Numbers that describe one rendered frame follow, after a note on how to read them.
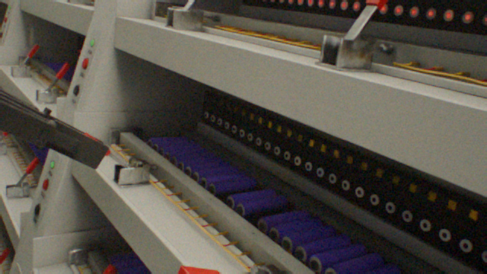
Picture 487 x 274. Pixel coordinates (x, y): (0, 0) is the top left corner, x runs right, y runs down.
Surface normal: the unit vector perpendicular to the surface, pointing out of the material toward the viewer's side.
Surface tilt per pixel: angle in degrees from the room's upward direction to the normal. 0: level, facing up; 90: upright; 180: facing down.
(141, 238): 105
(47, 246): 90
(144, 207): 15
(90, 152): 90
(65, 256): 90
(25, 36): 90
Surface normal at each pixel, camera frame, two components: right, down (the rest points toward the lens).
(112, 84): 0.57, 0.29
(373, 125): -0.81, 0.04
